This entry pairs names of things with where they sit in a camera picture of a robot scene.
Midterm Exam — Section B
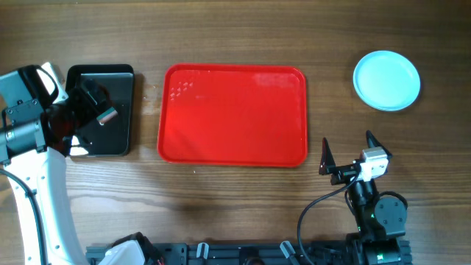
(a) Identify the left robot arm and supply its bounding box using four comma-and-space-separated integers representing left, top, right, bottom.
1, 64, 135, 264

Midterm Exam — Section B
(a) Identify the red plastic tray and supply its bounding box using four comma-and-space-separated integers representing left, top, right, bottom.
157, 63, 308, 167

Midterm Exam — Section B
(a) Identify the black rectangular tray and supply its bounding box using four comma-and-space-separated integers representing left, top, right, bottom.
65, 64, 135, 157

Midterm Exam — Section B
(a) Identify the left black cable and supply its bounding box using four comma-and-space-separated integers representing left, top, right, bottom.
0, 168, 49, 265

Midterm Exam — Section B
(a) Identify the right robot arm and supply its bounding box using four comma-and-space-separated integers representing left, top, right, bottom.
313, 131, 412, 265

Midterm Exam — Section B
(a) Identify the green and brown sponge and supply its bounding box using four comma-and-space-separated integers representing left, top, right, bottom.
96, 107, 118, 126

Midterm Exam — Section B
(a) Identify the light blue plate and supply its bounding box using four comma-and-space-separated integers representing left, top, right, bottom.
353, 50, 421, 112

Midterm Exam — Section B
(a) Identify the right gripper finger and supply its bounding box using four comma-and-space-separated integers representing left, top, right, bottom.
319, 138, 336, 175
366, 130, 384, 149

